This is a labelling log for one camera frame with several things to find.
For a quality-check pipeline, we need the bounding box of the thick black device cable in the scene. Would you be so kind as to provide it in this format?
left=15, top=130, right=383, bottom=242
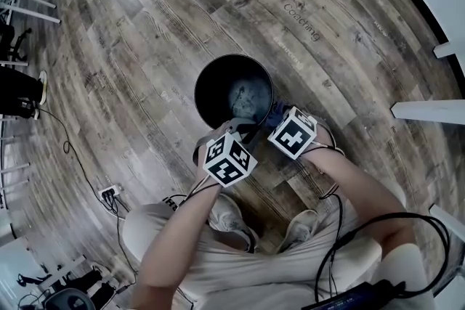
left=314, top=212, right=451, bottom=302

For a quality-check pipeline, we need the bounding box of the person's right hand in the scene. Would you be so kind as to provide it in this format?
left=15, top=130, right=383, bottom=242
left=304, top=126, right=341, bottom=157

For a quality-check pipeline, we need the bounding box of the black chest device with screen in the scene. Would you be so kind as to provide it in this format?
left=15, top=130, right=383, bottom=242
left=310, top=279, right=406, bottom=310

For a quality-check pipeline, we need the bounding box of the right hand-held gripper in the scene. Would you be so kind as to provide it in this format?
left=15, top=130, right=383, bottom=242
left=267, top=105, right=318, bottom=160

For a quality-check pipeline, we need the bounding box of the person in beige clothes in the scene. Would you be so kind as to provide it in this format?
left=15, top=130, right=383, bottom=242
left=122, top=188, right=437, bottom=310

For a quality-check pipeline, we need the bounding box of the black round bin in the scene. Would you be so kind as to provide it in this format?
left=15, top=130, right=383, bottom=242
left=193, top=53, right=275, bottom=131

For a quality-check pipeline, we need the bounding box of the white desk with legs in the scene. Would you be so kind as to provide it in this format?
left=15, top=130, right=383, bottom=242
left=0, top=60, right=30, bottom=193

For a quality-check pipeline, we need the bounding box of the black office chair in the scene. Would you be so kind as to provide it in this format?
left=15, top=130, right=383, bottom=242
left=0, top=23, right=33, bottom=63

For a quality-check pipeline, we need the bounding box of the dark blue cloth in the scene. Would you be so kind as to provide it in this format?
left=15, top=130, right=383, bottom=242
left=264, top=100, right=291, bottom=131

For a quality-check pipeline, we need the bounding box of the white power strip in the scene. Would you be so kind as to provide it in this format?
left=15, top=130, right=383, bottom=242
left=97, top=184, right=121, bottom=201

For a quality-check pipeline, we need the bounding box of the person's left light shoe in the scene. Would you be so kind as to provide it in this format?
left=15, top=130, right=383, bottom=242
left=208, top=193, right=259, bottom=254

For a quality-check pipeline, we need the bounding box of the person's left hand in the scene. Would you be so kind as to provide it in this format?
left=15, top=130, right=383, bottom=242
left=198, top=123, right=229, bottom=168

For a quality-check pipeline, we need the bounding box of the long black floor cable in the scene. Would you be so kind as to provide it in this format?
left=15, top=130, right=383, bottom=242
left=36, top=107, right=106, bottom=197

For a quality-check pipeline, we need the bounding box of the person's left forearm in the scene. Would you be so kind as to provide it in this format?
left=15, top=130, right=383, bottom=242
left=139, top=170, right=237, bottom=310

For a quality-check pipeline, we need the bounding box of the person's light shoe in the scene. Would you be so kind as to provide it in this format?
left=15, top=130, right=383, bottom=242
left=276, top=208, right=320, bottom=254
left=208, top=193, right=259, bottom=254

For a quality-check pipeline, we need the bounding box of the black cable with adapter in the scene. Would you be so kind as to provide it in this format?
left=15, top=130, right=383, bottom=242
left=107, top=197, right=141, bottom=298

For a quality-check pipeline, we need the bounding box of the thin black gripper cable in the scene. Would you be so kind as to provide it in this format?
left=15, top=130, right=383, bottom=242
left=307, top=141, right=346, bottom=240

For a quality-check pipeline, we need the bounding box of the person's right light shoe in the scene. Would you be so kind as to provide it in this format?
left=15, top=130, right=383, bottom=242
left=276, top=208, right=320, bottom=254

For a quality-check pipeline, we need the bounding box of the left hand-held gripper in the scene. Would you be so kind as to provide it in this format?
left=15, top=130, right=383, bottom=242
left=202, top=117, right=259, bottom=189

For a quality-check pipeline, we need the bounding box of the person's right forearm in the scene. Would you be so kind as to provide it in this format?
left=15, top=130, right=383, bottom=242
left=304, top=141, right=417, bottom=255

